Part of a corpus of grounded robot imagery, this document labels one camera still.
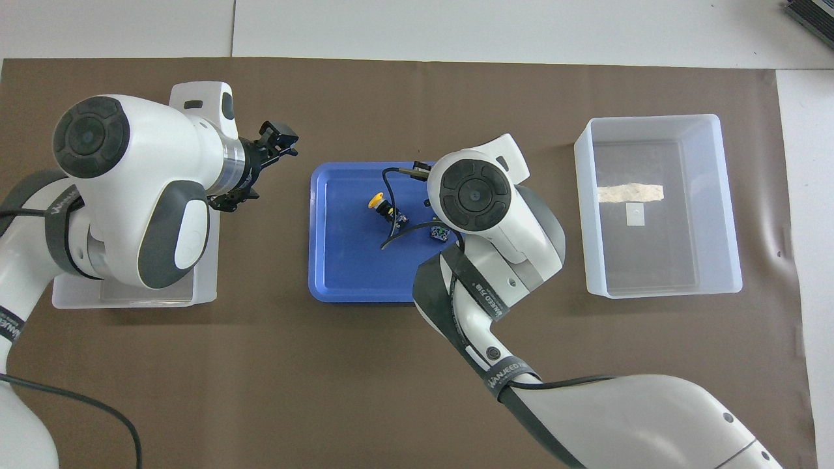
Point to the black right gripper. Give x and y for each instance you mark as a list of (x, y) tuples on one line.
[(425, 166)]

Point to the green mushroom push button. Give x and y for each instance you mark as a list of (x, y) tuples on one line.
[(440, 233)]

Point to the small white box sticker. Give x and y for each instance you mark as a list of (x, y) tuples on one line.
[(635, 215)]

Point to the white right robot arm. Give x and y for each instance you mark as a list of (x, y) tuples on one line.
[(619, 417)]

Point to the brown paper table mat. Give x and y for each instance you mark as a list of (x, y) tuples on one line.
[(293, 391)]

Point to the dark grey ribbed device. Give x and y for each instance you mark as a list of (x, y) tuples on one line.
[(811, 16)]

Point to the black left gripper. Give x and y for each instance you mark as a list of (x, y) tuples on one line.
[(254, 166)]

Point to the translucent white plastic box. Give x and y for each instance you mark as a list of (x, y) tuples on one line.
[(651, 260), (130, 294)]

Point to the yellow mushroom push button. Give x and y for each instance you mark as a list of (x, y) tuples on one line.
[(376, 200)]

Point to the blue plastic tray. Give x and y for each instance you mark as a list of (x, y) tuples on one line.
[(352, 267)]

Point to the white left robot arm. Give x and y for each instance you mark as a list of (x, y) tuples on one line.
[(150, 143)]

